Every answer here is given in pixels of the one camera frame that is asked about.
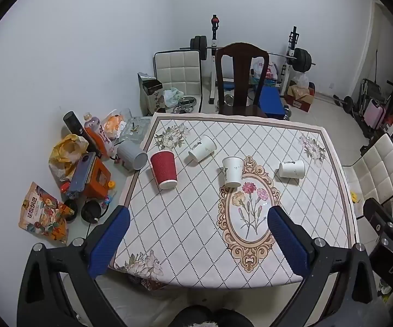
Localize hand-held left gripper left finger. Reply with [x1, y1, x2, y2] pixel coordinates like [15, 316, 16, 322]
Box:
[16, 205, 131, 327]

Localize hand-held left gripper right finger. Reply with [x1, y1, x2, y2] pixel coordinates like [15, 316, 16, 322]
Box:
[267, 206, 378, 327]

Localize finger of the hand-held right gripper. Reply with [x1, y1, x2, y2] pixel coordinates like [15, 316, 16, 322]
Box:
[363, 198, 393, 236]

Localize white paper cup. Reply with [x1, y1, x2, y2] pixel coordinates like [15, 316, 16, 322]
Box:
[221, 156, 244, 189]
[188, 135, 216, 163]
[278, 160, 305, 179]

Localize red ribbed paper cup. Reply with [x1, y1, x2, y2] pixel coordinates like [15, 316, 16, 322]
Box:
[149, 150, 178, 190]

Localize grey plastic cup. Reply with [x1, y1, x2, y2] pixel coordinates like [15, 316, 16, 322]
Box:
[116, 140, 148, 171]

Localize white padded chair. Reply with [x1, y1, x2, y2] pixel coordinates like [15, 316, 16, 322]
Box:
[154, 50, 204, 114]
[341, 133, 393, 208]

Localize orange box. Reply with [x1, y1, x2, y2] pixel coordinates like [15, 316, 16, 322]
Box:
[82, 162, 112, 198]

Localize blue-grey phone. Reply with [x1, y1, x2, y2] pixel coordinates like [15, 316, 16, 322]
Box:
[67, 153, 96, 195]

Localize orange printed snack bag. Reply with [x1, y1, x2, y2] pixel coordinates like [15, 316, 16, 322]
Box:
[18, 181, 70, 246]

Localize floral diamond-pattern tablecloth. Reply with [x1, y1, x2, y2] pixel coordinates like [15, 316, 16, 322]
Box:
[114, 112, 361, 288]

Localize pink suitcase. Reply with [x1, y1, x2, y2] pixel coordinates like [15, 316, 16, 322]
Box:
[367, 99, 387, 130]

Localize yellow plastic bag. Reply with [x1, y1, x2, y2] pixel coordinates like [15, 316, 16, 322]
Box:
[49, 134, 89, 181]

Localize orange juice bottle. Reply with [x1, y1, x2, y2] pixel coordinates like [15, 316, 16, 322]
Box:
[83, 112, 114, 157]

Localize black dumbbell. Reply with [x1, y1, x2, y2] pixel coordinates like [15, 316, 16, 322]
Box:
[333, 93, 354, 113]

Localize clear glass ashtray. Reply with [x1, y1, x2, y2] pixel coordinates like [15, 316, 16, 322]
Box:
[118, 116, 152, 144]

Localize clear bag of orange snacks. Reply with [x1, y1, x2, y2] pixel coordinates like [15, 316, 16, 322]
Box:
[99, 109, 129, 140]

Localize black folded cart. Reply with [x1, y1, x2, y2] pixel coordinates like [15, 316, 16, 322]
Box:
[351, 78, 393, 137]

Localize black cylinder flask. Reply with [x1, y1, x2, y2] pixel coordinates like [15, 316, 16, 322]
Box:
[63, 111, 96, 154]

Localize brown cardboard box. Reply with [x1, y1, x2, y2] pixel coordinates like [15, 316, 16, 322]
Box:
[285, 83, 316, 113]

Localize blue weight bench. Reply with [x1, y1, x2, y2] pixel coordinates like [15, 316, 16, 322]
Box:
[258, 85, 286, 118]

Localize dark open cardboard box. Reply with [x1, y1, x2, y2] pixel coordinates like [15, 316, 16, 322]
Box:
[138, 72, 166, 116]

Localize metal bowl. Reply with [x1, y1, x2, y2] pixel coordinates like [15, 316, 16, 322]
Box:
[173, 97, 197, 114]

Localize pale green plastic bag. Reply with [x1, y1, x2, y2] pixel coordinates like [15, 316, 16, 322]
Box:
[162, 88, 185, 108]

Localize barbell with black plates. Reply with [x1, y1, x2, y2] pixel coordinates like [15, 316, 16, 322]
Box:
[179, 36, 316, 73]

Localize red and white plastic bag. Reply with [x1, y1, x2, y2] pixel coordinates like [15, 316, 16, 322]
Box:
[251, 58, 279, 87]

